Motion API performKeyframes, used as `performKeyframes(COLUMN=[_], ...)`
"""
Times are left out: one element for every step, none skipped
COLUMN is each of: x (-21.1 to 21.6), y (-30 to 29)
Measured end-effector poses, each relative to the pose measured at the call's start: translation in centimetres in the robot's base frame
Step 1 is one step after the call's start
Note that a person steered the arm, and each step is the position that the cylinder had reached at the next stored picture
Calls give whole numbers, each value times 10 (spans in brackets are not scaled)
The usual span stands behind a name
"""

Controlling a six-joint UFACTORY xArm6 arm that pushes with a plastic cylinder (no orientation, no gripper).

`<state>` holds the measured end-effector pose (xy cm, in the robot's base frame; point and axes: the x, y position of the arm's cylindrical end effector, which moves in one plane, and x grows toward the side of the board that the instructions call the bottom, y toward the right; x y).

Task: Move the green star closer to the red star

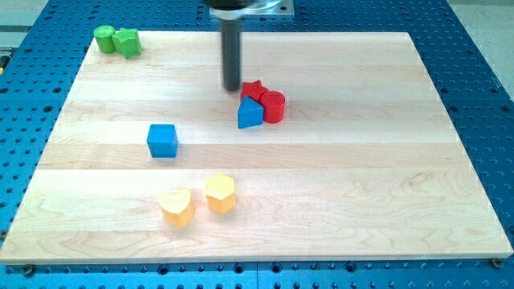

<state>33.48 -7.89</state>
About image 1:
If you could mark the red star block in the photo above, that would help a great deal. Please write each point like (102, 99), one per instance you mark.
(254, 90)

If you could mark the green star block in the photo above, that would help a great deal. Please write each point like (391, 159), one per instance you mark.
(127, 42)

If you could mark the blue triangular prism block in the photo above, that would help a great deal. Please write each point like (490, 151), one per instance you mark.
(250, 113)

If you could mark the red cylinder block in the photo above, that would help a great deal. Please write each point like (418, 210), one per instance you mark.
(273, 103)

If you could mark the yellow hexagon block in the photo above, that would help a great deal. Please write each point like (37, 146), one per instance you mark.
(220, 193)

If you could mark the light wooden board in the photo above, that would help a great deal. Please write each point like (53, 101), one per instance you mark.
(366, 163)

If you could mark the blue cube block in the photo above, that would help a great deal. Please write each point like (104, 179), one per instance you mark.
(162, 141)

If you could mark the yellow heart block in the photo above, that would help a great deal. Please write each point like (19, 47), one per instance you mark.
(177, 208)

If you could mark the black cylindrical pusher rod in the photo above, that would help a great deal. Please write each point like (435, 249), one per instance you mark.
(231, 53)

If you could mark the green cylinder block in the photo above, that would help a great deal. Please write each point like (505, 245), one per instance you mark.
(103, 37)

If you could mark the silver robot mount plate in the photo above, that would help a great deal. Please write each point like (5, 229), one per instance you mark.
(235, 9)

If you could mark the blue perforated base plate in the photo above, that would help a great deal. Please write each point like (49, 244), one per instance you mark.
(467, 48)

